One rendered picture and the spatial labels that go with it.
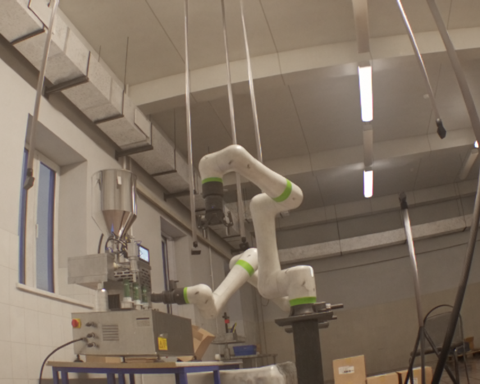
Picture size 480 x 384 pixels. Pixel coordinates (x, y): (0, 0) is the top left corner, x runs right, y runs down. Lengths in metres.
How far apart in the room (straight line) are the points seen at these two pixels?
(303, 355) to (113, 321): 0.94
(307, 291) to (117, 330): 0.95
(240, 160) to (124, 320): 0.97
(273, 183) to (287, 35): 4.11
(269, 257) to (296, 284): 0.22
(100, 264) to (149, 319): 0.41
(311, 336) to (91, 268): 1.17
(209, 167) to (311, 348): 0.93
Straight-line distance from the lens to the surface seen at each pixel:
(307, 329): 2.25
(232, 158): 2.08
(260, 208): 2.45
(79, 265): 2.65
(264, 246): 2.41
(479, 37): 6.79
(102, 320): 2.50
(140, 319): 2.40
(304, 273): 2.28
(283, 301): 3.09
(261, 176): 2.20
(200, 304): 2.58
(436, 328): 4.28
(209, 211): 2.12
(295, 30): 6.15
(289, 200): 2.36
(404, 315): 12.63
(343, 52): 6.39
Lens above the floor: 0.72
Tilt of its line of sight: 21 degrees up
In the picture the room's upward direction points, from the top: 6 degrees counter-clockwise
